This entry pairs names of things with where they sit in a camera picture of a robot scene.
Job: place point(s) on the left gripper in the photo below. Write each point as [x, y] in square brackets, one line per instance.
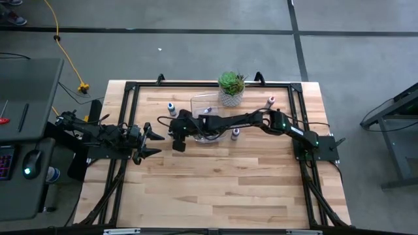
[143, 143]

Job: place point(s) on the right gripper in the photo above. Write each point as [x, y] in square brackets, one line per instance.
[189, 128]

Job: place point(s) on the large blue food colouring bottle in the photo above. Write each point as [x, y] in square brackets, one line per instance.
[171, 107]

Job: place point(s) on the small purple food colouring bottle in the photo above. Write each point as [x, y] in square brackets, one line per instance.
[207, 110]

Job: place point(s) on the clear plastic container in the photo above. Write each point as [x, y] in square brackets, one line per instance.
[199, 101]

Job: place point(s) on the large violet food colouring bottle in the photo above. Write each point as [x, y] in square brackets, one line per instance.
[235, 133]

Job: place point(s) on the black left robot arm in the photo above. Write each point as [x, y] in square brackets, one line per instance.
[98, 134]

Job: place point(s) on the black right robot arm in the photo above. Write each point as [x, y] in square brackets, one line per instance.
[241, 119]

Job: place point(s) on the large red food colouring bottle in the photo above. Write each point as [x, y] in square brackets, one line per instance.
[271, 99]

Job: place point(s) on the succulent in white patterned pot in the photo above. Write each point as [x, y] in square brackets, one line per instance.
[231, 83]

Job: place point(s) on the plastic water bottle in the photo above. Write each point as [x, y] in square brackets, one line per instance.
[54, 174]

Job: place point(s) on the black computer mouse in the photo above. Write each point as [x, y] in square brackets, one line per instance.
[32, 160]

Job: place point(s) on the black pen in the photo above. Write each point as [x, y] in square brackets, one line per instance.
[23, 118]

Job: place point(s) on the dark grey desk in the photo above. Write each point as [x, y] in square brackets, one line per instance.
[29, 85]

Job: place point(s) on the black keyboard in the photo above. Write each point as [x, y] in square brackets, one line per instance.
[6, 163]

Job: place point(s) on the person's shoe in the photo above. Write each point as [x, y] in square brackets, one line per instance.
[14, 1]
[16, 19]

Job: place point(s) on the black metal side table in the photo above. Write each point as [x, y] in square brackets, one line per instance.
[393, 153]

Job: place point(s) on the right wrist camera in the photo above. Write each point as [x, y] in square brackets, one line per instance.
[173, 126]

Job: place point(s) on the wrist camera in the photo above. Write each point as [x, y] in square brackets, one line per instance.
[133, 134]
[173, 126]

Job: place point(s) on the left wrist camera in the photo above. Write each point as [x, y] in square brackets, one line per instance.
[133, 134]

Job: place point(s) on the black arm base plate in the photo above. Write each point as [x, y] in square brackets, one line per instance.
[107, 153]
[326, 148]

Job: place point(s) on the black aluminium rig frame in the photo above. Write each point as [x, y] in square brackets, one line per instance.
[156, 85]

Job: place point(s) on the silver mounting bracket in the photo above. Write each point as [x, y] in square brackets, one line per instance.
[121, 231]
[303, 232]

